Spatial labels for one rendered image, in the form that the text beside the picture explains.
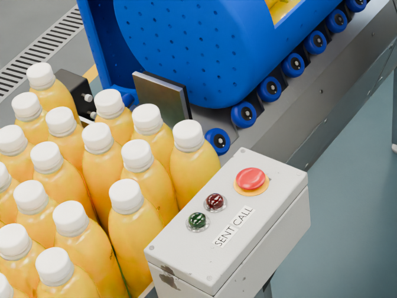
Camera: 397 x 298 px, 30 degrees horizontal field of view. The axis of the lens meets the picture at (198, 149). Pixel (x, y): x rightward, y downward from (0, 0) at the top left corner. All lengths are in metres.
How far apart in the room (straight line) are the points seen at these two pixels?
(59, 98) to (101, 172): 0.19
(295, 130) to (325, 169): 1.16
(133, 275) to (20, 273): 0.15
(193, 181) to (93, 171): 0.14
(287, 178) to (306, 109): 0.45
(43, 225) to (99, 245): 0.08
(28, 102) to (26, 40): 2.33
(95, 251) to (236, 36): 0.38
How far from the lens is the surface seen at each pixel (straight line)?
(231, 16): 1.09
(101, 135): 1.01
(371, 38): 1.52
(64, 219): 0.91
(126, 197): 0.91
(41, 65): 1.18
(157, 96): 1.19
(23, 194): 0.97
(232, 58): 1.13
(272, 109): 1.27
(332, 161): 2.50
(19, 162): 1.07
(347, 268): 2.21
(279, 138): 1.30
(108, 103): 1.06
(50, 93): 1.17
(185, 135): 0.97
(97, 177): 1.03
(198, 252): 0.85
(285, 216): 0.90
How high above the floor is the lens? 1.74
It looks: 42 degrees down
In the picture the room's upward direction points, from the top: 12 degrees counter-clockwise
